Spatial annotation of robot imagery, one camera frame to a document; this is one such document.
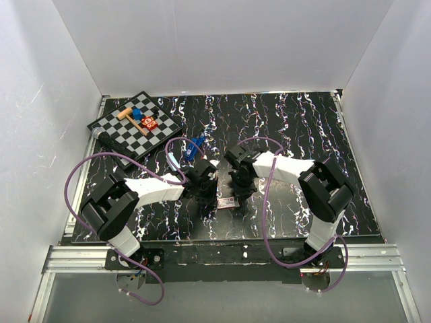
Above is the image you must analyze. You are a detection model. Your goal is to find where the red white staple box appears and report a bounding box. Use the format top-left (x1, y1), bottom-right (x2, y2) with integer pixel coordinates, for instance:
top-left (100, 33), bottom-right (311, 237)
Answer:
top-left (218, 196), bottom-right (239, 209)

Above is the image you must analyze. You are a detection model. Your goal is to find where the light blue stapler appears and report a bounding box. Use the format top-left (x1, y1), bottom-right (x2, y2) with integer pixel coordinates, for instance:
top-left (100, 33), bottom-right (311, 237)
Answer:
top-left (167, 152), bottom-right (180, 170)

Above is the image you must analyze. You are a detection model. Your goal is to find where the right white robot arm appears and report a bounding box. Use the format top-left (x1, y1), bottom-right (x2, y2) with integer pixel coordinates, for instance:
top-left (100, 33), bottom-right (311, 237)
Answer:
top-left (224, 145), bottom-right (355, 268)

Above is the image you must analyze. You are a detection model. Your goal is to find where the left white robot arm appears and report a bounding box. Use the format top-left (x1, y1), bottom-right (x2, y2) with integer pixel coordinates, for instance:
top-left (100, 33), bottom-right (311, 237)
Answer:
top-left (79, 159), bottom-right (218, 269)

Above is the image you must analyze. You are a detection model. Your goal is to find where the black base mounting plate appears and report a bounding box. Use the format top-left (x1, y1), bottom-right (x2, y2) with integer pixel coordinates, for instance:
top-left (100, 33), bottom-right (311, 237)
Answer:
top-left (104, 238), bottom-right (321, 285)

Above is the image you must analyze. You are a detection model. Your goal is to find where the checkered chess board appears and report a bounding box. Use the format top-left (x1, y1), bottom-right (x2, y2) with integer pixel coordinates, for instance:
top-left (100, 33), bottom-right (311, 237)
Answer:
top-left (88, 91), bottom-right (183, 160)

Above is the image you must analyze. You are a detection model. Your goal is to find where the black cylinder silver cap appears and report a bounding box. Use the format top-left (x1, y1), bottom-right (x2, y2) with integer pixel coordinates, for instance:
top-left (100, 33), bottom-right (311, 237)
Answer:
top-left (91, 127), bottom-right (137, 159)

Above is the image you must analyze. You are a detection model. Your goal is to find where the blue toy block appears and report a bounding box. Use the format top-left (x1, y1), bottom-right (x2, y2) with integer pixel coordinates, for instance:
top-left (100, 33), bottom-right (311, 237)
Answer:
top-left (132, 108), bottom-right (143, 121)

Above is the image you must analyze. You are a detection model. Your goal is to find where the wooden toy mallet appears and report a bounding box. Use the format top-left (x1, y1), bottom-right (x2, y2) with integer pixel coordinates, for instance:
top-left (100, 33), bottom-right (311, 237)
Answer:
top-left (117, 108), bottom-right (148, 137)

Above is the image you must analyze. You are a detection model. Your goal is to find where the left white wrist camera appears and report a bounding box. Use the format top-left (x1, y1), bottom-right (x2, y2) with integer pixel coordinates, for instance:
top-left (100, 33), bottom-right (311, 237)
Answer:
top-left (208, 159), bottom-right (220, 180)

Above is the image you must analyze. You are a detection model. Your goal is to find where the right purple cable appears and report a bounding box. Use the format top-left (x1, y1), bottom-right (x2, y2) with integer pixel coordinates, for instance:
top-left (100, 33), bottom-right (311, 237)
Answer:
top-left (235, 137), bottom-right (350, 293)

